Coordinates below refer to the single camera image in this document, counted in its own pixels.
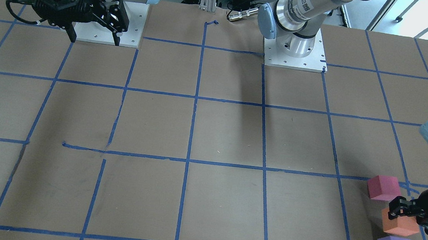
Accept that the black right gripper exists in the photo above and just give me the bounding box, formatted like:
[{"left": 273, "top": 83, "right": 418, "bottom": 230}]
[{"left": 33, "top": 0, "right": 130, "bottom": 46}]

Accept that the orange foam cube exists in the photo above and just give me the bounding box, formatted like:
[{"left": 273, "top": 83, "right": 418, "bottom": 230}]
[{"left": 381, "top": 208, "right": 420, "bottom": 237}]

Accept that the pink foam cube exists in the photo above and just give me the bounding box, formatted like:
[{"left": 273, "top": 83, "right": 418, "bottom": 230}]
[{"left": 367, "top": 175, "right": 402, "bottom": 201}]

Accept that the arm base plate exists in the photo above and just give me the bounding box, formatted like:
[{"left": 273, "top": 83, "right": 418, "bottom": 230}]
[
  {"left": 263, "top": 29, "right": 328, "bottom": 73},
  {"left": 70, "top": 0, "right": 150, "bottom": 49}
]

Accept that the silver cable connector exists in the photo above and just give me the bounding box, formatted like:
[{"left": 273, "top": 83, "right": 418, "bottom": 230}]
[{"left": 227, "top": 7, "right": 259, "bottom": 22}]

